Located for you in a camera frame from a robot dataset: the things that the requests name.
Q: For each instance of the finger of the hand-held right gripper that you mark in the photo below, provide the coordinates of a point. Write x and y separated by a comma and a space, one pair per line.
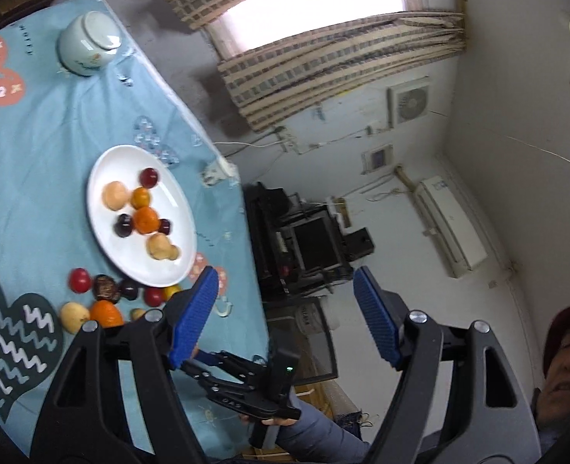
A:
241, 365
205, 379

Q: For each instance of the white air conditioner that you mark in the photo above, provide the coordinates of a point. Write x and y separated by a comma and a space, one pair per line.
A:
451, 225

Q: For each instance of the small tan longan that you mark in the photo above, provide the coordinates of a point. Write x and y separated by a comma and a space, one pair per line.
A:
173, 252
138, 314

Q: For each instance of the black speaker box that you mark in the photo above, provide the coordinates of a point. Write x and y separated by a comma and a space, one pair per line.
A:
359, 242

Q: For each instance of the spotted yellow pear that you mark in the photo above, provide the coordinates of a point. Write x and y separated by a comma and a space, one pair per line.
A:
73, 317

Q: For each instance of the black media stand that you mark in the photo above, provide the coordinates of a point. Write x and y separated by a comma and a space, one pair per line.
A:
265, 232

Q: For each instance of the small dark brown patterned fruit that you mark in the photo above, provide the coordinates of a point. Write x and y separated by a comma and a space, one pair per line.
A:
106, 288

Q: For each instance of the orange-yellow oval fruit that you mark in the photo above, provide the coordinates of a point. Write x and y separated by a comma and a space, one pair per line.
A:
140, 198

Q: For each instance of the white wall vent fan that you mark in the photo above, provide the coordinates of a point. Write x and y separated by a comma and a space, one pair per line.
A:
410, 104

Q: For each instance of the red cherry tomato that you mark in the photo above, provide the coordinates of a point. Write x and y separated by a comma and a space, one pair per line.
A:
153, 296
79, 281

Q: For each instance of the cardboard box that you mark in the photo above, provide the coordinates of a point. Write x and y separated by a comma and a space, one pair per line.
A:
335, 399

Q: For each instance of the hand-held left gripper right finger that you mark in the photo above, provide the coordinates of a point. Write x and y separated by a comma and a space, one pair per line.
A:
376, 319

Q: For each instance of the blue printed tablecloth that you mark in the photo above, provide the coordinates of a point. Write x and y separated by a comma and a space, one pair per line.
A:
48, 154

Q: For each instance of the white wall power strip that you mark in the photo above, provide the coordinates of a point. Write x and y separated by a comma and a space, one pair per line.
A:
290, 141

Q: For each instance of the black monitor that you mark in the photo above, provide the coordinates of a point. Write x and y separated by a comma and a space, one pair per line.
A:
316, 244

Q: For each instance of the person's face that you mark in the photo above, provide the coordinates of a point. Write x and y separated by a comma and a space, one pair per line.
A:
567, 372

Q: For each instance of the bright window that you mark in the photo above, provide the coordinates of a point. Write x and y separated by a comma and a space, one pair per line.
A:
323, 5

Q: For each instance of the person's right hand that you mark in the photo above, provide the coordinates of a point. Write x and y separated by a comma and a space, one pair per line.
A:
282, 423

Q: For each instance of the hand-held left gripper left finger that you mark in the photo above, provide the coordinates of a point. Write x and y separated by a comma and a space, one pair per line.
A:
193, 314

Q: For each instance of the wall switch box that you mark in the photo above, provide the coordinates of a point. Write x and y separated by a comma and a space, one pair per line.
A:
378, 158

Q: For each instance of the white plate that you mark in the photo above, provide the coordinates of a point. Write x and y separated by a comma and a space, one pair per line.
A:
169, 203

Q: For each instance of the white ceramic lidded jar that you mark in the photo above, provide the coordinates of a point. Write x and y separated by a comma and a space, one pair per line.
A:
84, 48

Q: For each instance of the person's right forearm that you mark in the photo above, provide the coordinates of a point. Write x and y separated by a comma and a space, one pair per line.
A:
323, 437

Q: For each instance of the tan apricot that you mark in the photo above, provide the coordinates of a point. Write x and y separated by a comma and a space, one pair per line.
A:
114, 196
158, 245

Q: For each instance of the orange mandarin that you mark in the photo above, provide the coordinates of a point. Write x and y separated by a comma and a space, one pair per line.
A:
146, 221
106, 313

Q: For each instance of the dark red plum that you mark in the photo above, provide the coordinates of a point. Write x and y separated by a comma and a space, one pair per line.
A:
165, 226

